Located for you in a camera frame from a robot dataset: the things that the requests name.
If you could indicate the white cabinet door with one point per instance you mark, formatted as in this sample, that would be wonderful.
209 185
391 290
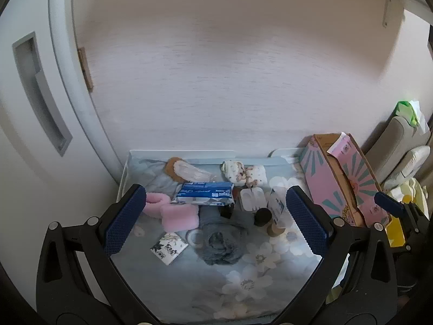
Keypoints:
44 193

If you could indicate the small printed tissue packet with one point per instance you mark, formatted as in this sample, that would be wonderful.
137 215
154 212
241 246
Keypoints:
169 247

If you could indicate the white wall bracket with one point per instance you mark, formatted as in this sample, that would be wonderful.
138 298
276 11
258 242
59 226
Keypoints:
389 3

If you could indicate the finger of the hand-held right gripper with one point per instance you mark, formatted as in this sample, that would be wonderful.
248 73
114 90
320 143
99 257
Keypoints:
389 201

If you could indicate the blue tissue packet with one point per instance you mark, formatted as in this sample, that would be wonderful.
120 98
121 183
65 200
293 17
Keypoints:
206 193

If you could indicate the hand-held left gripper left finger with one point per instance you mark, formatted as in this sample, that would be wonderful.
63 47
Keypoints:
125 220

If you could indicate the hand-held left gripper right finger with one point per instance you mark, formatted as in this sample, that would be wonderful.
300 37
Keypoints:
304 220

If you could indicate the white printed pillow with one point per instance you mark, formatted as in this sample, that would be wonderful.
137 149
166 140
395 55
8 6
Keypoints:
414 162

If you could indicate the cream bear print socks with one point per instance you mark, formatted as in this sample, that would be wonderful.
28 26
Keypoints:
242 173

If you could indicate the pink patterned cardboard box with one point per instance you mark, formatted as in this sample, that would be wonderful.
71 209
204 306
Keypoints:
341 179

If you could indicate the green tissue pack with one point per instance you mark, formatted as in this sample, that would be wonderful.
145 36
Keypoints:
407 110

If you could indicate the clear tape roll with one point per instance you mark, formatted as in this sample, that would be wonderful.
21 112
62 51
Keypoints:
195 237

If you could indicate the black cap bottle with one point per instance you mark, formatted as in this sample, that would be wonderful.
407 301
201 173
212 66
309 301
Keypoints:
263 216

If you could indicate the brown door hinge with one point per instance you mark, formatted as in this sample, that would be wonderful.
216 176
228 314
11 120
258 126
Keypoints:
85 69

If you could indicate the small black object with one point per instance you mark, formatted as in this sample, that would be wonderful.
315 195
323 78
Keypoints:
226 211

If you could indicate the grey fuzzy slipper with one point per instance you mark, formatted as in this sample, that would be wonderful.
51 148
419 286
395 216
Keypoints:
221 245

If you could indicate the white blue label packet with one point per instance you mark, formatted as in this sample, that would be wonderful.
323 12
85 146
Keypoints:
278 206

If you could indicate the white plastic holder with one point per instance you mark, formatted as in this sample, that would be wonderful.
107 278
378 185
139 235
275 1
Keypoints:
252 199

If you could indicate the grey cushion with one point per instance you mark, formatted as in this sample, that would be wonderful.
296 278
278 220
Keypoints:
389 142

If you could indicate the brown round jar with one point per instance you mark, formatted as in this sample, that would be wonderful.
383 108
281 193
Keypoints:
275 230

